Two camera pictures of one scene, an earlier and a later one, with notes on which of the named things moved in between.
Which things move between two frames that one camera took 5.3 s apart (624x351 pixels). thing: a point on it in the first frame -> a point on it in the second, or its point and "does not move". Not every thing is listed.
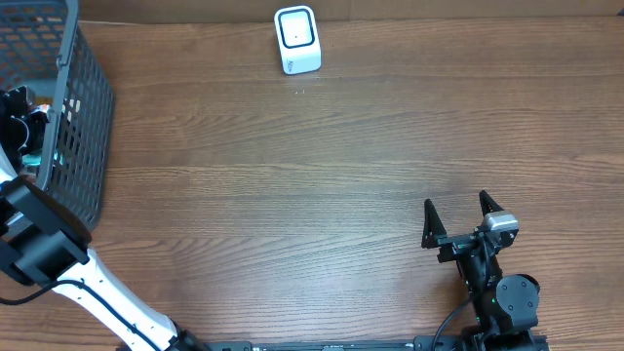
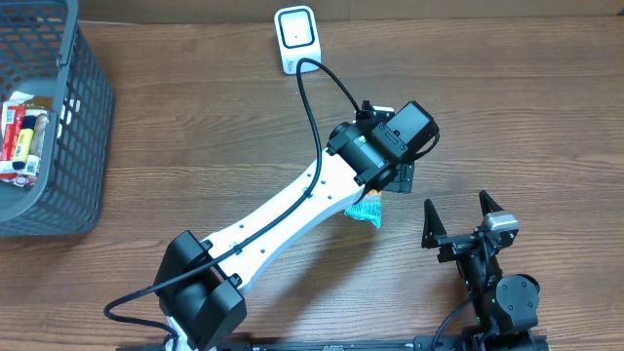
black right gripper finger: (487, 204) does not move
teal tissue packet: (31, 159) -> (368, 208)
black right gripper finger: (433, 225) does not move
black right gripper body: (461, 244) does not move
